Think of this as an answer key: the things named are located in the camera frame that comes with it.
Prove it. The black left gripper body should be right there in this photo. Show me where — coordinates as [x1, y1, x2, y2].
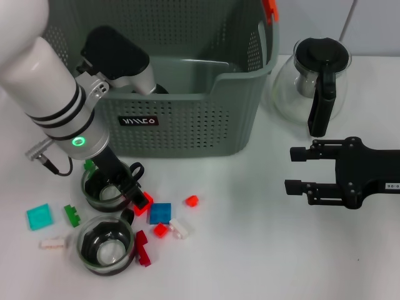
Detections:
[92, 146, 132, 188]

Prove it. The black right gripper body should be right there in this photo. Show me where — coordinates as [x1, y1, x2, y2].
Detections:
[332, 136, 400, 209]

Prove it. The grey-green perforated storage bin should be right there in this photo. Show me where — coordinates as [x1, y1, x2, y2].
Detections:
[43, 0, 280, 159]

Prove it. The large red sloped brick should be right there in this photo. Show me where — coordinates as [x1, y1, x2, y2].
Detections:
[133, 192, 154, 216]

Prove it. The blue square toy brick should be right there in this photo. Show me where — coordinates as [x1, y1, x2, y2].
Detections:
[149, 202, 173, 226]

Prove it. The green notched toy brick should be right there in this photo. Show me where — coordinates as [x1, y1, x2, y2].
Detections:
[64, 204, 82, 228]

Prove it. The white toy brick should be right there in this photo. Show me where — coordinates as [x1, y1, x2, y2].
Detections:
[168, 218, 191, 240]

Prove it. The dark red toy brick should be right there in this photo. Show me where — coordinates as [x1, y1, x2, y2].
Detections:
[134, 229, 153, 268]

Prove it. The teal square toy brick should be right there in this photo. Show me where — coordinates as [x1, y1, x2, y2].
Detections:
[26, 203, 54, 231]

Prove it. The pale pink toy brick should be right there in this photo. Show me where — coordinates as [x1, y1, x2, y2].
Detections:
[39, 239, 68, 251]

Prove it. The glass pot with black handle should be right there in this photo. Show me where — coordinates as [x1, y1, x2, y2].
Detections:
[271, 36, 353, 138]

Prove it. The orange bin handle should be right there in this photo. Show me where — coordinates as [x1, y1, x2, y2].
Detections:
[262, 0, 279, 24]

